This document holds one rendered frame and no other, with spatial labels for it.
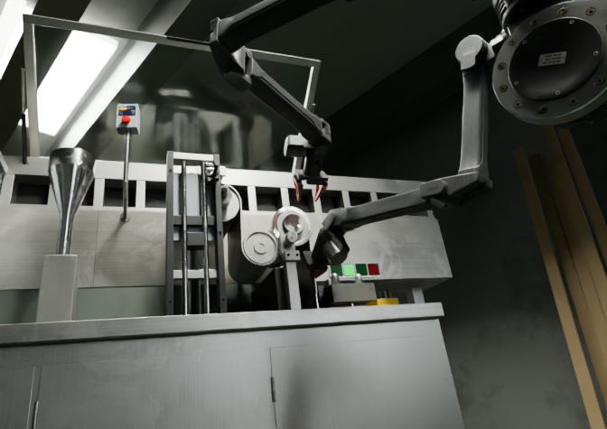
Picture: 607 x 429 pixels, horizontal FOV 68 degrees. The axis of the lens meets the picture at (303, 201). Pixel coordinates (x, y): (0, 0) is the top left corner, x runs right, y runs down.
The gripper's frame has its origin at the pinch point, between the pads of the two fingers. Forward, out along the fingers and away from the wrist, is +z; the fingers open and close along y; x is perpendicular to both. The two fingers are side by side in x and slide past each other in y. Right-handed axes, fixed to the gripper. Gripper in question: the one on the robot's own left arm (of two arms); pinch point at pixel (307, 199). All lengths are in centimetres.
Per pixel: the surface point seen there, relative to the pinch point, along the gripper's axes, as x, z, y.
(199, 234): -12.3, 6.7, -35.7
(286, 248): -5.8, 15.7, -6.2
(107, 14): 190, -35, -80
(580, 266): 39, 56, 190
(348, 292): -17.0, 25.9, 13.7
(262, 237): 0.4, 15.1, -13.4
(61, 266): -4, 23, -74
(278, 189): 52, 19, 5
